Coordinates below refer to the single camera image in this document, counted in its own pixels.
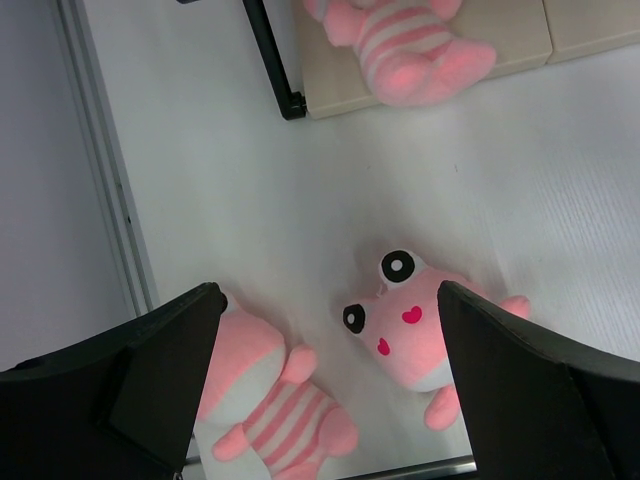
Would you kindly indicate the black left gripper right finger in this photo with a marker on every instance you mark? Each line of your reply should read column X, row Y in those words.
column 536, row 404

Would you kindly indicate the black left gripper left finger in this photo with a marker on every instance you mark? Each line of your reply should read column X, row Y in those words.
column 119, row 405

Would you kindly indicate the pink striped frog plush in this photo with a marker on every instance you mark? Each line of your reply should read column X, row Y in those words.
column 407, row 53
column 260, row 394
column 401, row 328

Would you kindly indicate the beige three-tier shelf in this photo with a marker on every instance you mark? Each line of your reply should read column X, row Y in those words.
column 525, row 34

